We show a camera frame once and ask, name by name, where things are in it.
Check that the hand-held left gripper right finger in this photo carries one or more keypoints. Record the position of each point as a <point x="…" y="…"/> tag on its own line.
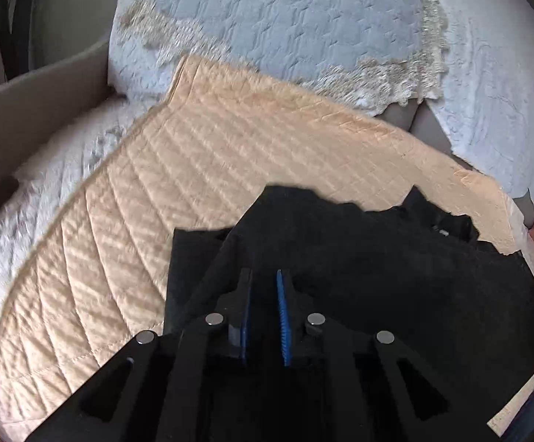
<point x="284" y="322"/>

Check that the white lace cushion cover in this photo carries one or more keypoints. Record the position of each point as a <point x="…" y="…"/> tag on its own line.
<point x="501" y="101"/>

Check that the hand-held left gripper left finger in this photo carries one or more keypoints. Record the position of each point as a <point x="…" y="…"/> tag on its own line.
<point x="247" y="317"/>

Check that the white satin quilted cover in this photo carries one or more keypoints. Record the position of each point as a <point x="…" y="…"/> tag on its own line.
<point x="41" y="202"/>

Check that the beige sofa armrest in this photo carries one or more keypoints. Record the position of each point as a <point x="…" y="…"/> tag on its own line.
<point x="41" y="96"/>

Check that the blue-grey quilted lace-trimmed cover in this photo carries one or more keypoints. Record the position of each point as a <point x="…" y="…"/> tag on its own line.
<point x="294" y="18"/>

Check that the beige quilted mat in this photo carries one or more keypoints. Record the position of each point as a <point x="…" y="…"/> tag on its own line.
<point x="202" y="156"/>

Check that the dark wooden chair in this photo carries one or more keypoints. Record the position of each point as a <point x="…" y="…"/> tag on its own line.
<point x="4" y="32"/>

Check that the black leather jacket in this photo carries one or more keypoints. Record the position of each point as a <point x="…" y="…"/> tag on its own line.
<point x="386" y="285"/>

